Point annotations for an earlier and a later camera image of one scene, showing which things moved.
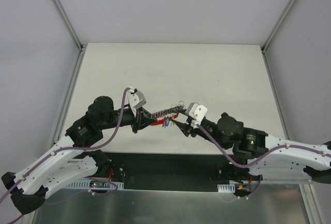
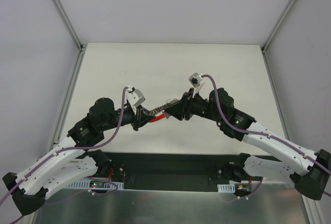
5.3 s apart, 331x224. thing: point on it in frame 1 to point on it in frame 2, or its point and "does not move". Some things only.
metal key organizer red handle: [162, 121] to [160, 108]
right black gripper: [191, 126] to [185, 106]
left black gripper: [137, 120] does not move
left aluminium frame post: [64, 15] does not move
